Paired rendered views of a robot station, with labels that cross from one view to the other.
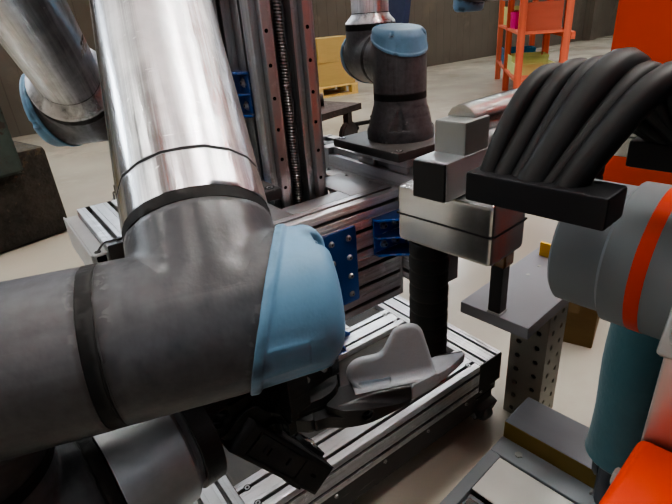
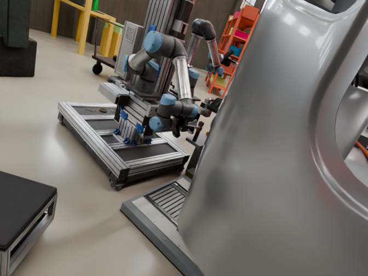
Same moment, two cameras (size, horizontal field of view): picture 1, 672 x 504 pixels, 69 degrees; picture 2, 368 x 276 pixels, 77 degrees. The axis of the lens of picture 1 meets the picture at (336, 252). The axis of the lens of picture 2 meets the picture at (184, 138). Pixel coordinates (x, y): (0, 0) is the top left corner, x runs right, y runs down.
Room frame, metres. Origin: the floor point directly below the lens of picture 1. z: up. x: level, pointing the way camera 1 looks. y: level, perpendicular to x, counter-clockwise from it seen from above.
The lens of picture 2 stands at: (-0.96, 0.43, 1.30)
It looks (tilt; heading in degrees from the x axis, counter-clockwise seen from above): 23 degrees down; 340
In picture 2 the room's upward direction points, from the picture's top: 21 degrees clockwise
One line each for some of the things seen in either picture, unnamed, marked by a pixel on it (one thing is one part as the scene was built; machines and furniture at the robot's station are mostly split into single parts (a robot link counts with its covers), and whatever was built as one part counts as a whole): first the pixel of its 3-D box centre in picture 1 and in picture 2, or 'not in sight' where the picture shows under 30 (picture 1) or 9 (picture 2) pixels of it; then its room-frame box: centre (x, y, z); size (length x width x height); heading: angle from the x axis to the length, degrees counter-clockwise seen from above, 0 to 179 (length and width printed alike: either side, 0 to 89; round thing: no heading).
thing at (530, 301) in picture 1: (538, 283); (203, 139); (1.06, -0.50, 0.44); 0.43 x 0.17 x 0.03; 131
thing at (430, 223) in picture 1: (459, 213); (203, 110); (0.37, -0.10, 0.93); 0.09 x 0.05 x 0.05; 41
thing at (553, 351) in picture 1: (535, 350); (197, 157); (1.08, -0.52, 0.21); 0.10 x 0.10 x 0.42; 41
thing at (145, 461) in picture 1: (144, 452); (169, 121); (0.22, 0.12, 0.85); 0.08 x 0.05 x 0.08; 41
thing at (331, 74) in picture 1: (306, 68); not in sight; (7.66, 0.22, 0.39); 1.38 x 1.05 x 0.79; 127
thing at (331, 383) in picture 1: (256, 378); (178, 120); (0.27, 0.06, 0.86); 0.12 x 0.08 x 0.09; 131
